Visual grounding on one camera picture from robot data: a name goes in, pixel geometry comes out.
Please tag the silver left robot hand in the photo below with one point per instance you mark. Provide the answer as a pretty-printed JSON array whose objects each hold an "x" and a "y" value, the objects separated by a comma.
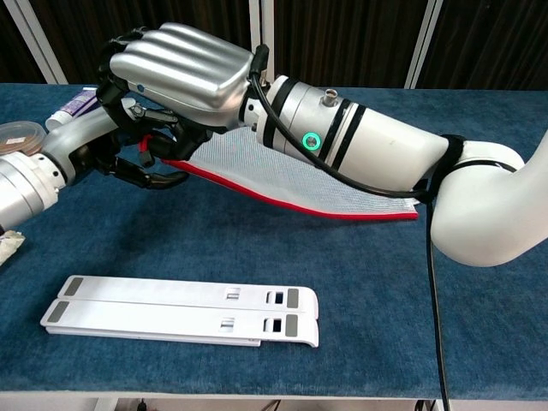
[{"x": 73, "y": 137}]

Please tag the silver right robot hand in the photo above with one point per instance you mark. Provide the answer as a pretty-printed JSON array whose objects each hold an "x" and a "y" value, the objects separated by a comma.
[{"x": 184, "y": 68}]

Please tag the transparent mesh zipper pouch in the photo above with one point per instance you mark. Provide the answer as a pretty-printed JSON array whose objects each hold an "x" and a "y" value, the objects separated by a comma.
[{"x": 299, "y": 188}]

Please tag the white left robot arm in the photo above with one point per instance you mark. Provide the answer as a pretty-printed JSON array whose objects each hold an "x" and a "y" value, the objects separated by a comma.
[{"x": 25, "y": 188}]

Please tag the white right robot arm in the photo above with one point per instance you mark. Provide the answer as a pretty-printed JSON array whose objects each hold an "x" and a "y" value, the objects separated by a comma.
[{"x": 385, "y": 145}]

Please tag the purple white toothpaste tube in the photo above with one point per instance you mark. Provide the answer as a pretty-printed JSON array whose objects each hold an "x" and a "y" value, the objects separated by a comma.
[{"x": 73, "y": 107}]

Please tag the round jar orange lid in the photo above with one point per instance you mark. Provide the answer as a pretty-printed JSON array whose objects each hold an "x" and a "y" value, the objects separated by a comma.
[{"x": 19, "y": 137}]

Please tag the black pleated curtain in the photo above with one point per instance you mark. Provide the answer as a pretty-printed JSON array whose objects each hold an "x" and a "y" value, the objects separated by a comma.
[
  {"x": 107, "y": 17},
  {"x": 13, "y": 43},
  {"x": 342, "y": 38},
  {"x": 492, "y": 43}
]

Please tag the crumpled beige cloth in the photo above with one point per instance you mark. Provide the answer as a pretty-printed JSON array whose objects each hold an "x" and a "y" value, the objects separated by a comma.
[{"x": 10, "y": 246}]

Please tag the blue table mat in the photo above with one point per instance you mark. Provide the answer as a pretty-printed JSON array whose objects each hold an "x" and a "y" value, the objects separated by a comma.
[{"x": 257, "y": 248}]

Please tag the white folding laptop stand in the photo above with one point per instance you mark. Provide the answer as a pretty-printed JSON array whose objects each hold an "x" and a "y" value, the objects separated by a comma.
[{"x": 171, "y": 308}]

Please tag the white frame post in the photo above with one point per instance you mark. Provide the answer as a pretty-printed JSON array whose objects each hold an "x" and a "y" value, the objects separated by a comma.
[
  {"x": 40, "y": 43},
  {"x": 424, "y": 43},
  {"x": 262, "y": 21}
]

